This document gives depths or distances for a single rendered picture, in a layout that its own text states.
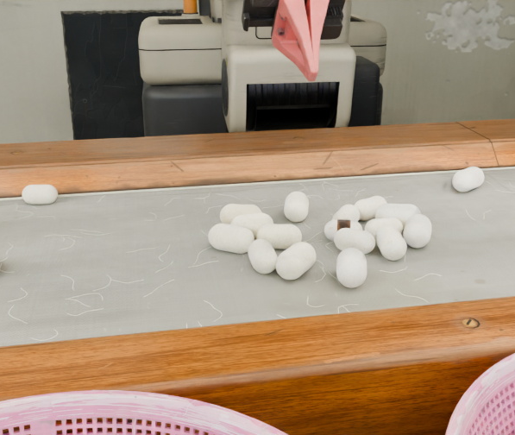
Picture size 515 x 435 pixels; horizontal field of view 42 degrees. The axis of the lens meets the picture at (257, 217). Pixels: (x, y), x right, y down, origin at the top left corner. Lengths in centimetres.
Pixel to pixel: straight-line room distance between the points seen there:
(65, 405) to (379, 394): 16
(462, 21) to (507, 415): 254
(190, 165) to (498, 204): 30
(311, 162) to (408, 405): 37
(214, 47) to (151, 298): 102
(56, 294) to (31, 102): 221
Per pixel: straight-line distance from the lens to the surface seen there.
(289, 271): 47
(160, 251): 53
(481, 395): 34
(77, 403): 33
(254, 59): 115
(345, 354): 36
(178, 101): 145
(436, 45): 281
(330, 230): 54
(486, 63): 292
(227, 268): 50
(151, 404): 32
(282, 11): 65
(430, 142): 75
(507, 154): 78
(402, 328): 39
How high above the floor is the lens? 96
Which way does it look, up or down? 22 degrees down
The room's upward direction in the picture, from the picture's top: straight up
